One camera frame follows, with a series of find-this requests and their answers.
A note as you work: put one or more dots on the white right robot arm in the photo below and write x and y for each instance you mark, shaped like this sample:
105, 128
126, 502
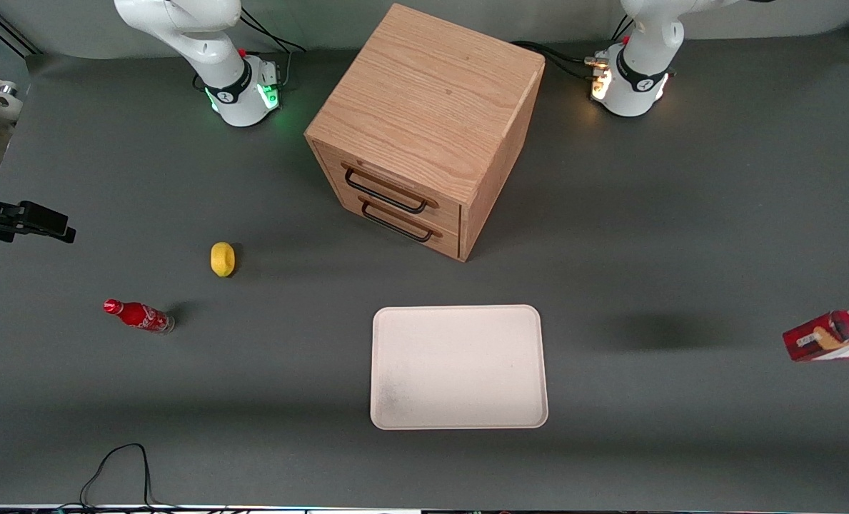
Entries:
210, 43

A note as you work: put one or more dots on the beige rectangular tray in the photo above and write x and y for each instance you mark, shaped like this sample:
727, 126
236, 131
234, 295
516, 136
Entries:
460, 368

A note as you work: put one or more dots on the wooden two-drawer cabinet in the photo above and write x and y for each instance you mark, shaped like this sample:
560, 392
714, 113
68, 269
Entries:
424, 93

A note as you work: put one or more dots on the black metal frame rail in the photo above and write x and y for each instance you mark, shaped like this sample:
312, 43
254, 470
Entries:
10, 34

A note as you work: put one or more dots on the red cola bottle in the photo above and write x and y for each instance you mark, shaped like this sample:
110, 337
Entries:
138, 315

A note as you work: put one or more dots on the yellow lemon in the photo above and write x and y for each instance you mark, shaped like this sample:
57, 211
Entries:
223, 259

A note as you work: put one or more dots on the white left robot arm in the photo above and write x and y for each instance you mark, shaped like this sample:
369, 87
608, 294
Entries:
642, 43

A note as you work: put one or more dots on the red cookie box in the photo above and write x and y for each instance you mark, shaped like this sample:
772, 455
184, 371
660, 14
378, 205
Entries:
813, 341

